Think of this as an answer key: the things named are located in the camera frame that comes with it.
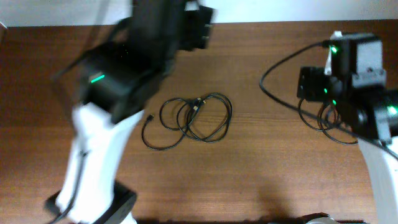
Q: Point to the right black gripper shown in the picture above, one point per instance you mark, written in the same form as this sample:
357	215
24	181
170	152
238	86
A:
308	83

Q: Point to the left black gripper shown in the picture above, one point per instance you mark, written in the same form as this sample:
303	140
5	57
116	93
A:
199	32

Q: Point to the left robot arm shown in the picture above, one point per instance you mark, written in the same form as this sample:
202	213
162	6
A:
117	79

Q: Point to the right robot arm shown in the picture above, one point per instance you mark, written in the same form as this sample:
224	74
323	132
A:
352	86

